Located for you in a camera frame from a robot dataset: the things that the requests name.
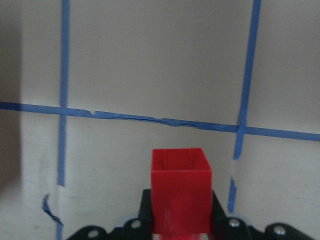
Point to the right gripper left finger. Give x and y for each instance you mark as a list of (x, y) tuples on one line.
[(145, 215)]

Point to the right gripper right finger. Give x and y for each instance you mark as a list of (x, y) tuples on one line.
[(218, 215)]

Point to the red small block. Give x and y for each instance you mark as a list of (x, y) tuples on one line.
[(181, 193)]

